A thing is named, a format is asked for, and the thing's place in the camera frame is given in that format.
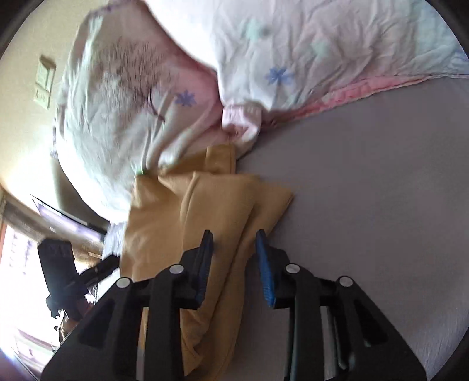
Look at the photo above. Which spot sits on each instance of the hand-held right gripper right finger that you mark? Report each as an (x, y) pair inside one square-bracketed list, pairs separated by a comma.
[(264, 271)]

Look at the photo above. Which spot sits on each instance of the wall switch panel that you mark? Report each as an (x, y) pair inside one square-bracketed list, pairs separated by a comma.
[(44, 82)]

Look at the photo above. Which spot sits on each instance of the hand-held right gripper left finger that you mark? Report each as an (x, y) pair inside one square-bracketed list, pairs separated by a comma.
[(205, 263)]

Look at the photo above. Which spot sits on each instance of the mustard yellow garment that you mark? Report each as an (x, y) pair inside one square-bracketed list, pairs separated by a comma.
[(172, 216)]

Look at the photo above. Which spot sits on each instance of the white tree print pillow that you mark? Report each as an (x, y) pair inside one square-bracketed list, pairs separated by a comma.
[(117, 121)]

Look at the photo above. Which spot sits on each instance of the dark flat screen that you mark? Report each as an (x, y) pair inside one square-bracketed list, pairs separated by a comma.
[(66, 219)]

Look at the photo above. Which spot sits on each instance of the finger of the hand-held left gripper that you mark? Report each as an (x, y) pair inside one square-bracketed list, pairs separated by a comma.
[(100, 269)]

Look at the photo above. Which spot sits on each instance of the white floral quilt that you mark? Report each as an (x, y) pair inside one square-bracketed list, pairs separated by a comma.
[(293, 62)]

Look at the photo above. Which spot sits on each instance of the grey bed sheet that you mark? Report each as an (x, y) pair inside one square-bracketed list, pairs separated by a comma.
[(366, 205)]

